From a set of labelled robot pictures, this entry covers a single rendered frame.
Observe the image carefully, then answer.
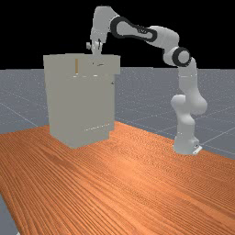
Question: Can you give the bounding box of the pale grey cabinet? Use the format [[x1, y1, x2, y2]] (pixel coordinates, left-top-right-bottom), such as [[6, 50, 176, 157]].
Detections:
[[42, 52, 121, 150]]

